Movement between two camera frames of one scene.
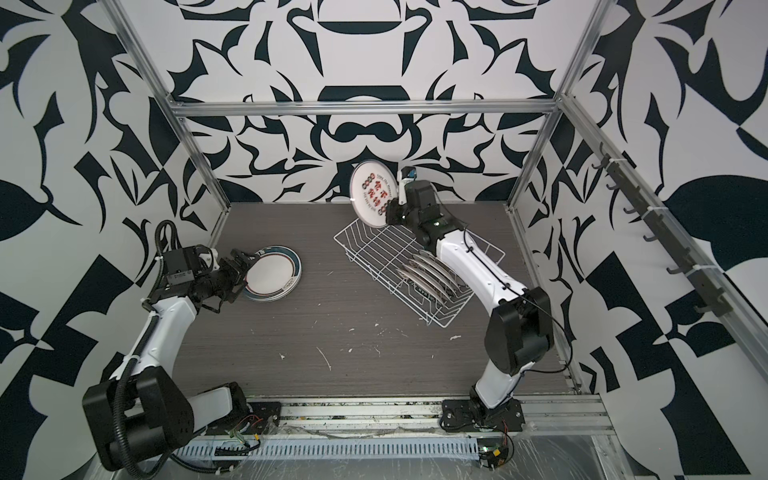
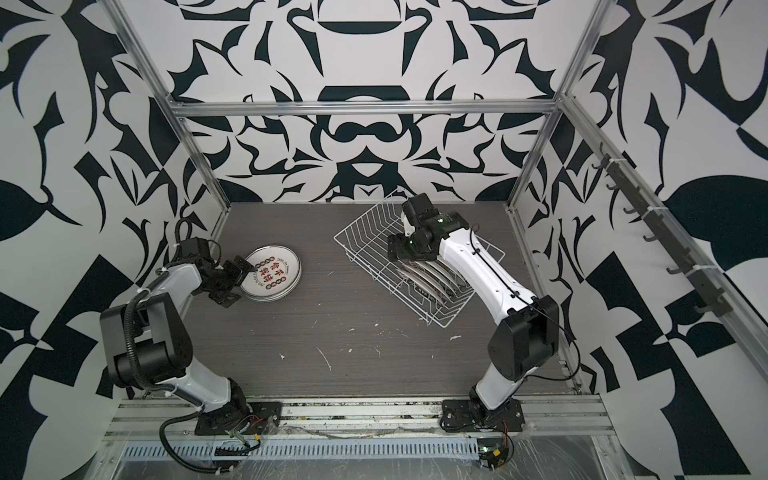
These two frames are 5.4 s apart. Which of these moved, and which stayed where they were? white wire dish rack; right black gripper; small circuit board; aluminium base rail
Moved: right black gripper
Stayed: small circuit board; white wire dish rack; aluminium base rail
